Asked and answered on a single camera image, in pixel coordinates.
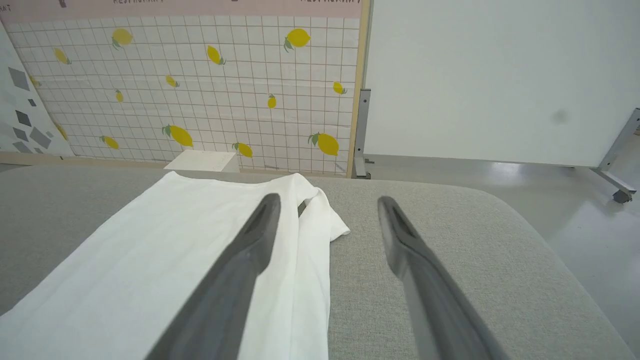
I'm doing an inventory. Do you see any lemon print grid panel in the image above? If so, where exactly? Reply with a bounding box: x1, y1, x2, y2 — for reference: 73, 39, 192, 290
0, 0, 373, 178

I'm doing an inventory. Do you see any grey diamond print panel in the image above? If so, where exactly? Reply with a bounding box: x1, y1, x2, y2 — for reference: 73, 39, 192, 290
0, 20, 76, 157

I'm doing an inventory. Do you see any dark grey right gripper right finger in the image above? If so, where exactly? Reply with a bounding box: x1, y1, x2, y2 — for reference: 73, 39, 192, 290
377, 196, 511, 360

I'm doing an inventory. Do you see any white box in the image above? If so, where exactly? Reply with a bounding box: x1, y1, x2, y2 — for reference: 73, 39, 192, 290
164, 149, 241, 174

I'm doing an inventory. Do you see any white partition board on stand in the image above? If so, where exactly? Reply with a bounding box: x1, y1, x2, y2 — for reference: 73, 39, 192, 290
352, 0, 640, 203

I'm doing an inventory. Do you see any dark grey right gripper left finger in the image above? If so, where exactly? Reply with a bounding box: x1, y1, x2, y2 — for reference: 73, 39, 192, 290
145, 193, 282, 360

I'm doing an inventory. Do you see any white garment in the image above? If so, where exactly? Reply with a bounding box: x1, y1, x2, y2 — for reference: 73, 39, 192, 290
0, 171, 351, 360

